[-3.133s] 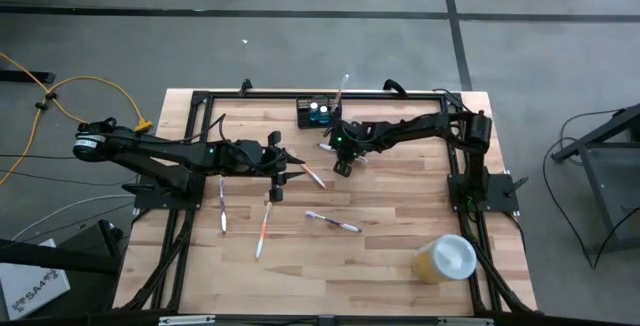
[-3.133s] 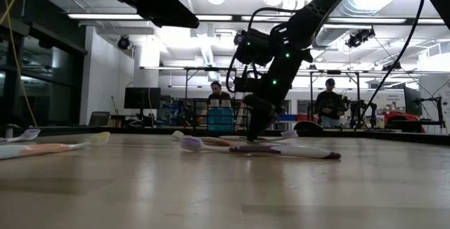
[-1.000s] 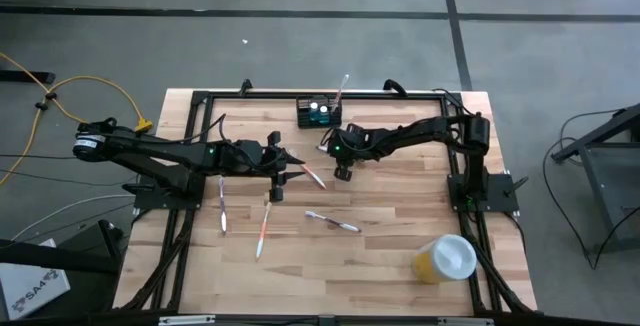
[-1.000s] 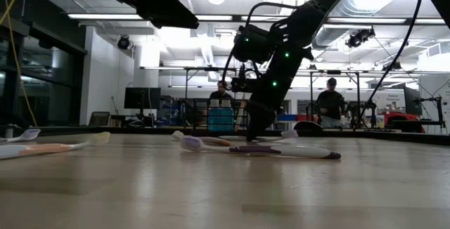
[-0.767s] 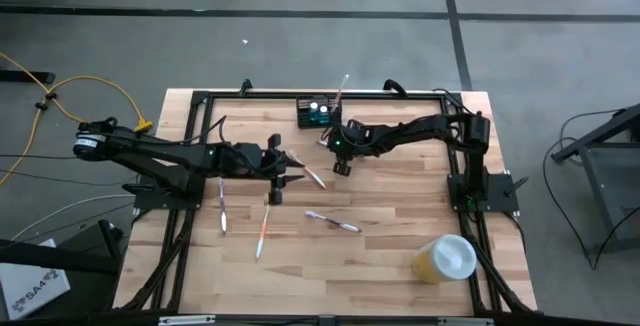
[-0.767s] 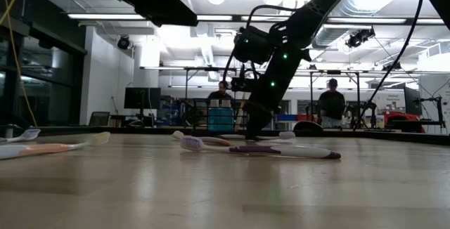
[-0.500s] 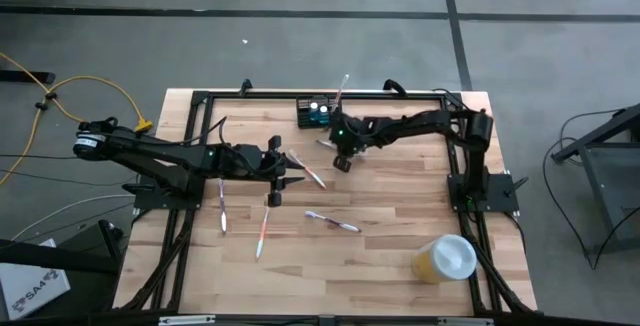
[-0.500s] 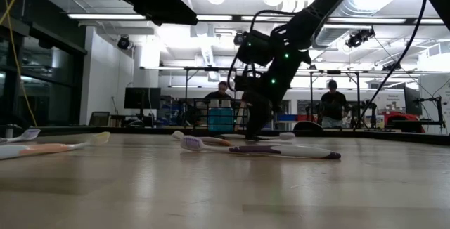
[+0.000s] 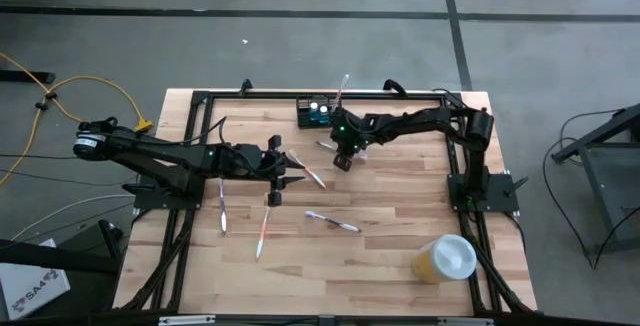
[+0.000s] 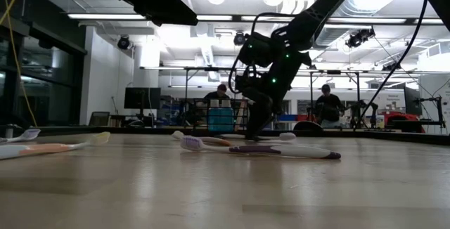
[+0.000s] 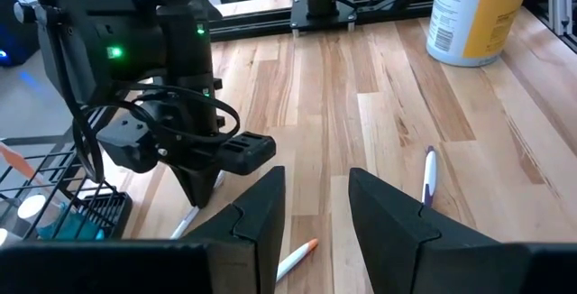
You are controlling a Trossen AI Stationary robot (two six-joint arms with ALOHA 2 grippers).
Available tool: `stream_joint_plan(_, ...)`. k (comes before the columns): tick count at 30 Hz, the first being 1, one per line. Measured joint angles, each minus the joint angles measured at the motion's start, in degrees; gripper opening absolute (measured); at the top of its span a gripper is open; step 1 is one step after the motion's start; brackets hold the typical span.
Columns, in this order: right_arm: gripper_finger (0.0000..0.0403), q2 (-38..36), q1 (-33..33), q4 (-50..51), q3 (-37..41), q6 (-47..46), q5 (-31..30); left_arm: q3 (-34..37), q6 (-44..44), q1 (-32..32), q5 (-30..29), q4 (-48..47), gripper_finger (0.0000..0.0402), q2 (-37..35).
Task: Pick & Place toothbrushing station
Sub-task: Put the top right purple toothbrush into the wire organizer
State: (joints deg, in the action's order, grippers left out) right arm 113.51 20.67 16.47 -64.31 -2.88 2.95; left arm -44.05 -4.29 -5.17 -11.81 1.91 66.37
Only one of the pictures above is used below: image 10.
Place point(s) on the black computer monitor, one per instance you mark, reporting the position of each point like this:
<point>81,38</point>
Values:
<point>142,98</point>
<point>412,100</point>

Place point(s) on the white plastic container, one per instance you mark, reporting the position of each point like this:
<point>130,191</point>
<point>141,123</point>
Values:
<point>379,121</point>

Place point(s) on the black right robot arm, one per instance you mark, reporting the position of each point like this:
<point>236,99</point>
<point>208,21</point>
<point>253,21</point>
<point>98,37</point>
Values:
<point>327,0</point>

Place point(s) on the purple and white toothbrush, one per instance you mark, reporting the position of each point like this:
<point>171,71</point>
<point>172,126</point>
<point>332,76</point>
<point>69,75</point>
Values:
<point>281,150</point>
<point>31,134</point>
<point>287,136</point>

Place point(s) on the black aluminium table frame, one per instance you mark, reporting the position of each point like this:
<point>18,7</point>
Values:
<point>105,129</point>

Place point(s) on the black ceiling camera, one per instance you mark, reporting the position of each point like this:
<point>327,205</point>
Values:
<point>358,38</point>

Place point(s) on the red bag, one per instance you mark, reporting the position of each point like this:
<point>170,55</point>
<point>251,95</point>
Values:
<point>404,116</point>

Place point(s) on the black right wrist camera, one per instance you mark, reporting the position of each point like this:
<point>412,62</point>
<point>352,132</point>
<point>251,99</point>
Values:
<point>247,83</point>

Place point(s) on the person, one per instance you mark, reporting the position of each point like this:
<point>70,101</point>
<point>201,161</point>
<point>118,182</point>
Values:
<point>221,88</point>
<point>328,107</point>

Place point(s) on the grey office chair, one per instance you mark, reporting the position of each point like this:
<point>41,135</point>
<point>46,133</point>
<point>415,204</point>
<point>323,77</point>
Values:
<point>99,118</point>

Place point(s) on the blue storage bin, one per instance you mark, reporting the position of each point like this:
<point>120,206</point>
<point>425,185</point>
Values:
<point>290,117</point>

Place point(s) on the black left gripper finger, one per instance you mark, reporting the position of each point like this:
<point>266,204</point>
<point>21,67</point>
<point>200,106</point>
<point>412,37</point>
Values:
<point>165,4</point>

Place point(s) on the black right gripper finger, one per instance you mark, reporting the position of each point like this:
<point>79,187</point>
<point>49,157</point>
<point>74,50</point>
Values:
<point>272,107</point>
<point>255,120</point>

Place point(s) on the long ceiling light bar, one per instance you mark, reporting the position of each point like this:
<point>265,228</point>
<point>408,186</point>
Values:
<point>237,18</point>

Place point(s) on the orange toothbrush yellow bristles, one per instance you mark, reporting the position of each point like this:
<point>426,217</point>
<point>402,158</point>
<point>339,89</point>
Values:
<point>42,149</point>

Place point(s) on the black metal frame stand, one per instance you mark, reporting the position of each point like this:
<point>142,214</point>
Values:
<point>334,71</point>
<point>211,69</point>

